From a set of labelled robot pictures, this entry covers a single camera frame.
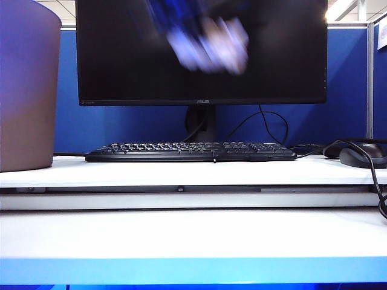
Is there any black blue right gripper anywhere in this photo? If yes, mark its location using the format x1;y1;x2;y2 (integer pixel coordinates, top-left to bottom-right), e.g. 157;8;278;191
149;0;218;34

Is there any tan paper ball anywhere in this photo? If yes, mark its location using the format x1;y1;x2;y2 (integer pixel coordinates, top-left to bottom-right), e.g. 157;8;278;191
166;15;250;76

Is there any black computer monitor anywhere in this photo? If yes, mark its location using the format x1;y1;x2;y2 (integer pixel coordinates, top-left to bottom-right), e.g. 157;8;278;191
75;0;328;107

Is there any black monitor stand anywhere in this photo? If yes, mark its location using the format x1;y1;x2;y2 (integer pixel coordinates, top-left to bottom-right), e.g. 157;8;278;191
184;105;218;144

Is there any blue cubicle partition panel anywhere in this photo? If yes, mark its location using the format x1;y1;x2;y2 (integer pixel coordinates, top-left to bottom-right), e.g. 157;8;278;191
53;25;369;155

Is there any black computer keyboard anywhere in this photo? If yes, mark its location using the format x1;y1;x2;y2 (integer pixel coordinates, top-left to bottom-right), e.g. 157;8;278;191
85;141;298;164

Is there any white paper sheet on partition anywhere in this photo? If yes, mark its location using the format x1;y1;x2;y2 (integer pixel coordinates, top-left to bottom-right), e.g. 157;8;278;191
376;22;387;51

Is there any blue side partition panel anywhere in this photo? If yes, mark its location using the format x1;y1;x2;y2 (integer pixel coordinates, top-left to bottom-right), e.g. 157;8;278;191
373;23;387;140

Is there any black computer mouse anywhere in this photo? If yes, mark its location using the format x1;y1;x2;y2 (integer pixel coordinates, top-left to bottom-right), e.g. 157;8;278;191
338;144;387;170

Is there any thin black monitor cable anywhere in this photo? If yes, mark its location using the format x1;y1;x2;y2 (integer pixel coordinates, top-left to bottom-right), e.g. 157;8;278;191
231;105;289;146

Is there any grey metal desk rail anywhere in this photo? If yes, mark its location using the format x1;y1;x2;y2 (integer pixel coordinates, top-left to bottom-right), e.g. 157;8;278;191
0;184;374;195

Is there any black keyboard cable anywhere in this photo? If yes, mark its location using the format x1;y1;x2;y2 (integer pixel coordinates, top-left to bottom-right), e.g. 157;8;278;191
287;144;326;160

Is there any grey metal partition post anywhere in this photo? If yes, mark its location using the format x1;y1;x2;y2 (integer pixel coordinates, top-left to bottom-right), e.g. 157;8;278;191
365;22;375;140

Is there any thick black mouse cable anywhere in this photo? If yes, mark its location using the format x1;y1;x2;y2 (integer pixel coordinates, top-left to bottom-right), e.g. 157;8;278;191
322;139;387;223

